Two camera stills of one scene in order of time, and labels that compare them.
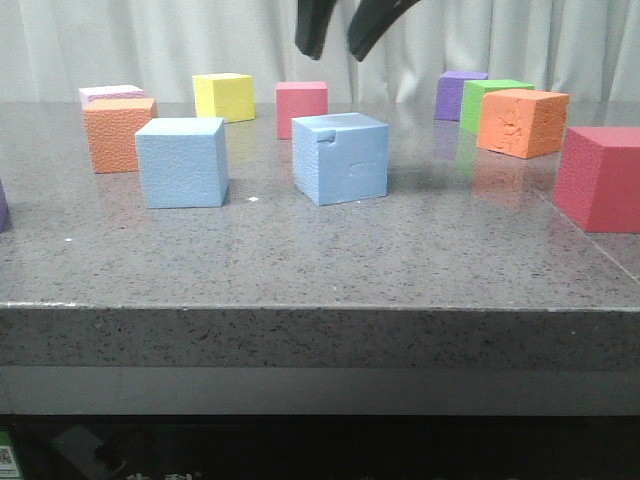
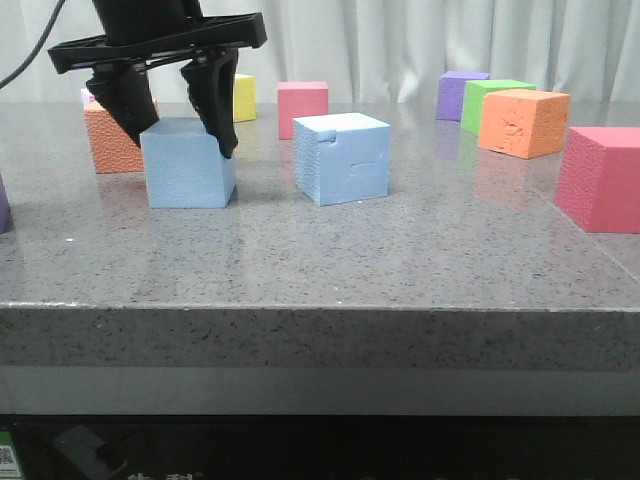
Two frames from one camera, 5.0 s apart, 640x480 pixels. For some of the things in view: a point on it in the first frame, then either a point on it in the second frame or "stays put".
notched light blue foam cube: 340,157 stays put
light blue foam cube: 183,163 stays put
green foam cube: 472,106 stays put
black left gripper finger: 373,19 → 210,82
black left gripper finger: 313,18 → 124,92
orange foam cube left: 111,125 stays put
